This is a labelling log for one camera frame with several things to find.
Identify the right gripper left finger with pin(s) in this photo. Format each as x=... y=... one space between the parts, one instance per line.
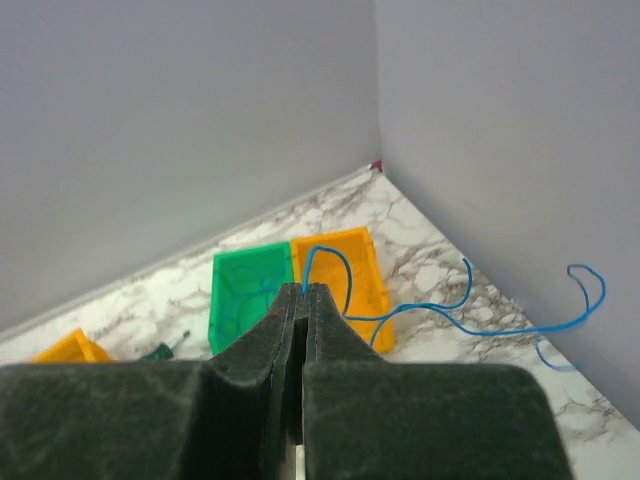
x=258 y=394

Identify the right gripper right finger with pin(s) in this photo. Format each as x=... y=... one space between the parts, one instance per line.
x=343 y=389

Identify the yellow plastic bin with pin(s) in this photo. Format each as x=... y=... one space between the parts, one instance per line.
x=346 y=262
x=73 y=348

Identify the green plastic bin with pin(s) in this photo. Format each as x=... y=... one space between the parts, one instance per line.
x=244 y=284

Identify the green stubby screwdriver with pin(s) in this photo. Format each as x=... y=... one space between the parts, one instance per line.
x=165 y=350

